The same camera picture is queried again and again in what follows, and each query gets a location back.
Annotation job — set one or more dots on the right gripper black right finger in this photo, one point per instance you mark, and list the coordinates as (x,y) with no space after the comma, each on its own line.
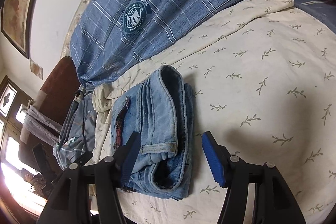
(217,157)

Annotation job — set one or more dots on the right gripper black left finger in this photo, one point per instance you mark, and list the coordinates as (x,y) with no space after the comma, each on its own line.
(125,158)

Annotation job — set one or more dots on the light blue denim jeans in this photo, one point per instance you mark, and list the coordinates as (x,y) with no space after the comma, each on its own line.
(161,110)

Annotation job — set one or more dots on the wooden framed window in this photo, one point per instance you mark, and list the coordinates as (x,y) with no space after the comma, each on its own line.
(14,102)

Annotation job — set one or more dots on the dark brown headboard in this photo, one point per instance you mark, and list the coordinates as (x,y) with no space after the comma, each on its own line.
(53,100)

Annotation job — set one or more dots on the cream leaf-print quilt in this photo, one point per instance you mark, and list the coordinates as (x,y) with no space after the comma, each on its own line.
(263,75)

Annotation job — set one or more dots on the framed wall map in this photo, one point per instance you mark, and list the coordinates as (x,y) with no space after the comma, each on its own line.
(16,21)

